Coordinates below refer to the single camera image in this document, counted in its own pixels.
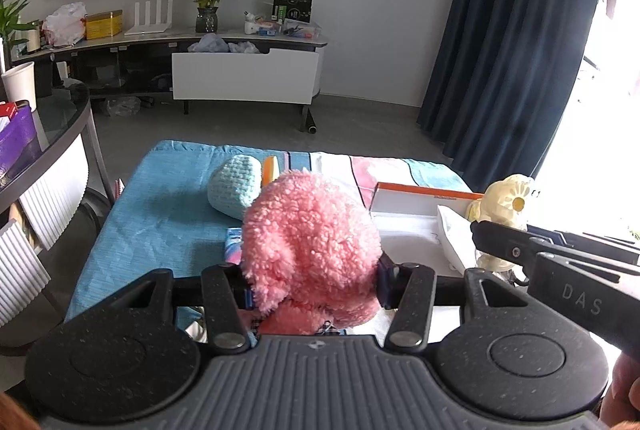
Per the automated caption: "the pink fluffy plush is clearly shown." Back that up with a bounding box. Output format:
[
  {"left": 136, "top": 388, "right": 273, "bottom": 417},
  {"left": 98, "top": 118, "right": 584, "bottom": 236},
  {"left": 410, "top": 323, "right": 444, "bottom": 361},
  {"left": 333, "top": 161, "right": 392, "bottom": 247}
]
[{"left": 241, "top": 170, "right": 383, "bottom": 336}]

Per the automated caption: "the cream plastic glove bundle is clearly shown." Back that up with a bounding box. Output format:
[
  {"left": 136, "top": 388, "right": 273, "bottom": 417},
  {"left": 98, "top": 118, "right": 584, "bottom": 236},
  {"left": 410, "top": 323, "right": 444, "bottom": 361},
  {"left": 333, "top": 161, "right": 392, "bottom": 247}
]
[{"left": 465, "top": 172, "right": 542, "bottom": 273}]

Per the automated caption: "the person's right hand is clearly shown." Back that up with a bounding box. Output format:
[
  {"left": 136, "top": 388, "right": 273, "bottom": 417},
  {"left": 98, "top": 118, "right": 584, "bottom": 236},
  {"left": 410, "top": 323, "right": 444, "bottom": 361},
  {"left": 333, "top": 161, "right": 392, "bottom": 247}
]
[{"left": 599, "top": 354, "right": 640, "bottom": 430}]

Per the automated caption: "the person's left hand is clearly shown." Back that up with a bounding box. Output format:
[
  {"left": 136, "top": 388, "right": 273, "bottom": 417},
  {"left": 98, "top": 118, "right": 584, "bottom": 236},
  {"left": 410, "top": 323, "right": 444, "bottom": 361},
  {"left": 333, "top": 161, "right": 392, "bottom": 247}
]
[{"left": 0, "top": 393, "right": 40, "bottom": 430}]

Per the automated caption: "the blue tissue pack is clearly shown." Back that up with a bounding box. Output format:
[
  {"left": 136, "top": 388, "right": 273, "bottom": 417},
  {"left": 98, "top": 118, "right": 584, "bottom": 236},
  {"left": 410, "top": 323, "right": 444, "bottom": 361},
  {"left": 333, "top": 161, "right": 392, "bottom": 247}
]
[{"left": 224, "top": 228, "right": 243, "bottom": 265}]

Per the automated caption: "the orange white cardboard box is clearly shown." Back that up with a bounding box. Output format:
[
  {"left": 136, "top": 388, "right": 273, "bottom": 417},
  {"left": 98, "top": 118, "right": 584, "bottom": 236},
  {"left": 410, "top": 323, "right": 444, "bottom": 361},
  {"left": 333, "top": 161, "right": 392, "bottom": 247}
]
[{"left": 370, "top": 182, "right": 480, "bottom": 276}]

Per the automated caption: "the light blue knitted pouch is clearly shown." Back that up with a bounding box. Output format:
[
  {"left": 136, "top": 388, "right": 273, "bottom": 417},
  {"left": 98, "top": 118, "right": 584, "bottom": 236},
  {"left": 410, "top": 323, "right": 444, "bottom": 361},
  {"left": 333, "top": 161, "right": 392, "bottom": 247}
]
[{"left": 206, "top": 155, "right": 262, "bottom": 221}]

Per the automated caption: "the striped blue table cloth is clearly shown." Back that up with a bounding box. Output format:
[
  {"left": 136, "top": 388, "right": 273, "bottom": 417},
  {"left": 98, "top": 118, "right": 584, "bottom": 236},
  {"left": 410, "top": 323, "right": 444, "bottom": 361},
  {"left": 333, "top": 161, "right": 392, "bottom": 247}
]
[{"left": 66, "top": 140, "right": 469, "bottom": 319}]

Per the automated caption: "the yellow folded cloth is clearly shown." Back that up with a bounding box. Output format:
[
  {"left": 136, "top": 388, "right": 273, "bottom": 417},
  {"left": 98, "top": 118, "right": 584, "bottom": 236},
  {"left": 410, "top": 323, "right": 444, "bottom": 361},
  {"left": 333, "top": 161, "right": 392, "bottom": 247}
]
[{"left": 262, "top": 156, "right": 280, "bottom": 187}]

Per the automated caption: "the white tv cabinet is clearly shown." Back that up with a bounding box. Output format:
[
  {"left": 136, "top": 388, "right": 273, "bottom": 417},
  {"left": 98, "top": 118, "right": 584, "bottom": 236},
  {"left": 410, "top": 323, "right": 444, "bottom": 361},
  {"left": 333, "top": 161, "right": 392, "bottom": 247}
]
[{"left": 14, "top": 30, "right": 328, "bottom": 105}]

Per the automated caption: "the purple tray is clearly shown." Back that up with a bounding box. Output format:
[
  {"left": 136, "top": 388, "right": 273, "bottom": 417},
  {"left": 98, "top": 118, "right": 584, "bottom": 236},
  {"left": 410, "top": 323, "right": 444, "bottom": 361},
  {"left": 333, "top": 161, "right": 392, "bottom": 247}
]
[{"left": 1, "top": 103, "right": 41, "bottom": 187}]

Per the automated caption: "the white router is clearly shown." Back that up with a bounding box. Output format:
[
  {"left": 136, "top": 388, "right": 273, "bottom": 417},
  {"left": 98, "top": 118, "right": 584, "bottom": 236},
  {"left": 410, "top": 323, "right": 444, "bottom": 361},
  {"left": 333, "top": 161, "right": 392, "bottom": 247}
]
[{"left": 125, "top": 0, "right": 174, "bottom": 36}]

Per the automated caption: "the black green box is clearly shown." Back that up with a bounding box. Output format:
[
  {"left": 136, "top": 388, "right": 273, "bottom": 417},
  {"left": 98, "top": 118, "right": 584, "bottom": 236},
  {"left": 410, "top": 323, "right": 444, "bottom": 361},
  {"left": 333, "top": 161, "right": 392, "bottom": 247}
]
[{"left": 271, "top": 0, "right": 312, "bottom": 24}]

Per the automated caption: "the dark blue curtain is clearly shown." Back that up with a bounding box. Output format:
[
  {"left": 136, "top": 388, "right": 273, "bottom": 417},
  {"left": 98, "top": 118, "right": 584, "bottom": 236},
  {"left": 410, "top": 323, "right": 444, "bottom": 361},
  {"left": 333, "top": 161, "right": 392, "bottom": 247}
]
[{"left": 418, "top": 0, "right": 598, "bottom": 192}]

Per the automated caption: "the yellow box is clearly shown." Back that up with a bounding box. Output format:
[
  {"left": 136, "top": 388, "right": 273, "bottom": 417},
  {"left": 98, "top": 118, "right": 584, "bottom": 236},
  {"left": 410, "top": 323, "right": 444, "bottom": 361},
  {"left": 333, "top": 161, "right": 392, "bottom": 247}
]
[{"left": 85, "top": 9, "right": 122, "bottom": 40}]

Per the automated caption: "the white paper cup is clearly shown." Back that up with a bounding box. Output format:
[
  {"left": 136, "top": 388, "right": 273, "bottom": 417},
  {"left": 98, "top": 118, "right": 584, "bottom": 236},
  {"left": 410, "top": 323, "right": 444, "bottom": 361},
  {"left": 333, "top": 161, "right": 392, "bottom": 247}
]
[{"left": 1, "top": 62, "right": 37, "bottom": 111}]

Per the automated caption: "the white plastic bag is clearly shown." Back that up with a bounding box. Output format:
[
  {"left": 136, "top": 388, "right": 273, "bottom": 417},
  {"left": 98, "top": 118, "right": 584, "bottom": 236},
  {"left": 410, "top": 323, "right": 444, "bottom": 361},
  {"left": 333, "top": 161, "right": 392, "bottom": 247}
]
[{"left": 42, "top": 1, "right": 87, "bottom": 48}]

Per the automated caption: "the green plant on table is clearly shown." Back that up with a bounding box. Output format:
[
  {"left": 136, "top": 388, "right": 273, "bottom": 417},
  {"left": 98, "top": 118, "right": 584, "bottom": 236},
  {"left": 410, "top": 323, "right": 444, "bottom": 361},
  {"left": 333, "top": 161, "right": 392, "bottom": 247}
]
[{"left": 0, "top": 0, "right": 38, "bottom": 70}]

